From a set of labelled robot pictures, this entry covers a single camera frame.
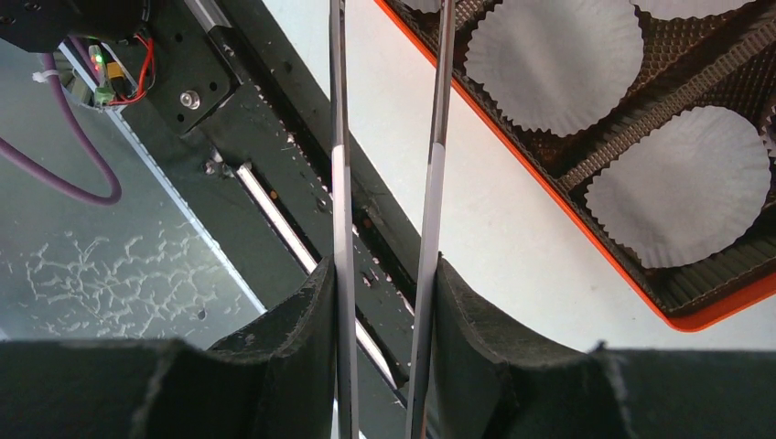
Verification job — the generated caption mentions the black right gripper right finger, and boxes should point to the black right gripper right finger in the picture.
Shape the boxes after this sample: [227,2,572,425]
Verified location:
[433,260,775,438]

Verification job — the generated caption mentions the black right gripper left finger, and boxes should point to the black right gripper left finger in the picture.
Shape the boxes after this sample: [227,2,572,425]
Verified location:
[1,259,336,438]

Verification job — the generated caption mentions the metal tongs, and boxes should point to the metal tongs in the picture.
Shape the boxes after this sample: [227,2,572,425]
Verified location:
[329,1,456,438]

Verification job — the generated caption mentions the orange cookie box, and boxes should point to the orange cookie box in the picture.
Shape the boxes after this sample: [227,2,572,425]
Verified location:
[381,1,775,331]

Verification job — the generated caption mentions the white paper cup liner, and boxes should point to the white paper cup liner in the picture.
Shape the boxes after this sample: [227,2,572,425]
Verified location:
[585,106,771,269]
[402,0,442,13]
[630,0,752,20]
[464,0,643,136]

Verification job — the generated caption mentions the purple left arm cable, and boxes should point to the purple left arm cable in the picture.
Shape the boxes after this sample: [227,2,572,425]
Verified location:
[0,36,123,208]

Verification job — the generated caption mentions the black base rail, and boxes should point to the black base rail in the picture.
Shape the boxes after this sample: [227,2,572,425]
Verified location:
[0,0,437,419]

